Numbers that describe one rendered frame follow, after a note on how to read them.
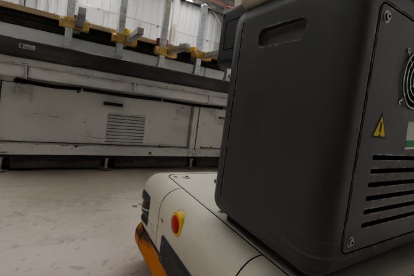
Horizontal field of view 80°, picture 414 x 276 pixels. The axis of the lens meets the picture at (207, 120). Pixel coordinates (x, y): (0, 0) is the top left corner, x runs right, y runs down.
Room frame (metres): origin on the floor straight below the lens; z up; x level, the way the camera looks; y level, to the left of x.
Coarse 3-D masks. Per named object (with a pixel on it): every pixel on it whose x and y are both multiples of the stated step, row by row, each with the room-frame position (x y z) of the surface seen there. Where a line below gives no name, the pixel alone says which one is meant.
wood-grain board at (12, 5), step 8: (0, 0) 1.28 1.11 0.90; (8, 8) 1.31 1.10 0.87; (16, 8) 1.31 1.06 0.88; (24, 8) 1.33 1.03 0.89; (32, 8) 1.35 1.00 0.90; (40, 16) 1.38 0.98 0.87; (48, 16) 1.38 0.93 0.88; (56, 16) 1.40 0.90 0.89; (104, 32) 1.55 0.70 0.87; (144, 40) 1.66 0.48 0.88; (152, 40) 1.68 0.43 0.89
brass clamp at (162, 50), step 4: (156, 48) 1.50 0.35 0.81; (160, 48) 1.51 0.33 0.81; (164, 48) 1.52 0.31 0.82; (168, 48) 1.54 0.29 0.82; (156, 52) 1.51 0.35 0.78; (160, 52) 1.51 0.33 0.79; (164, 52) 1.53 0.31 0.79; (168, 56) 1.54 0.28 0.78; (172, 56) 1.55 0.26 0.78; (176, 56) 1.57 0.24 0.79
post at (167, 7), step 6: (168, 0) 1.53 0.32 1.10; (168, 6) 1.53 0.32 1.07; (168, 12) 1.53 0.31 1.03; (162, 18) 1.54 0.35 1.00; (168, 18) 1.53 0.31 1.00; (162, 24) 1.53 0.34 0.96; (168, 24) 1.53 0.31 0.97; (162, 30) 1.52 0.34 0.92; (162, 36) 1.52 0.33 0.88; (162, 42) 1.52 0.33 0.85; (162, 60) 1.53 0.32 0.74
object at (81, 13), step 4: (80, 8) 1.06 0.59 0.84; (84, 8) 1.07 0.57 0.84; (80, 12) 1.06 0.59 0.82; (84, 12) 1.07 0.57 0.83; (76, 16) 1.19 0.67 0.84; (80, 16) 1.09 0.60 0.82; (84, 16) 1.08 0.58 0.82; (76, 20) 1.17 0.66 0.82; (80, 20) 1.16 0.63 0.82; (76, 24) 1.23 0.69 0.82; (80, 24) 1.22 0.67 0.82; (76, 32) 1.40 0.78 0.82; (80, 32) 1.40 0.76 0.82
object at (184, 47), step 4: (184, 44) 1.32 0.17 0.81; (188, 44) 1.32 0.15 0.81; (172, 48) 1.46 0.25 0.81; (176, 48) 1.41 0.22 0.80; (180, 48) 1.37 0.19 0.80; (184, 48) 1.32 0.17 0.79; (188, 48) 1.32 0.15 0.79; (168, 52) 1.51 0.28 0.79; (172, 52) 1.46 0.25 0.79; (176, 52) 1.45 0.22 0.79; (180, 52) 1.44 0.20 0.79
